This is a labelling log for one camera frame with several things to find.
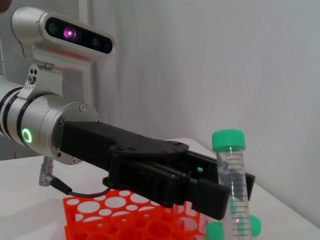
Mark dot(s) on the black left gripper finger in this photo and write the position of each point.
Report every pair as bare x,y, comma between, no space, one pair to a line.
210,197
202,166

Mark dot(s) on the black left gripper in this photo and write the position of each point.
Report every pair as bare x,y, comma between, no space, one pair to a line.
100,142

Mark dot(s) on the green-capped clear test tube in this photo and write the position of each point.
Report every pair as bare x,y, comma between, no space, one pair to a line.
255,225
228,140
214,232

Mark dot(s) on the orange test tube rack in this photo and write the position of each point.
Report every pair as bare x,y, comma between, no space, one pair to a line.
140,225

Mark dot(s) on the silver camera mount bracket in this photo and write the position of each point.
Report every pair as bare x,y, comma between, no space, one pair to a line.
72,82

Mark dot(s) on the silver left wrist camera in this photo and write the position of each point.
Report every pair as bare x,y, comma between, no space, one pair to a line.
75,35

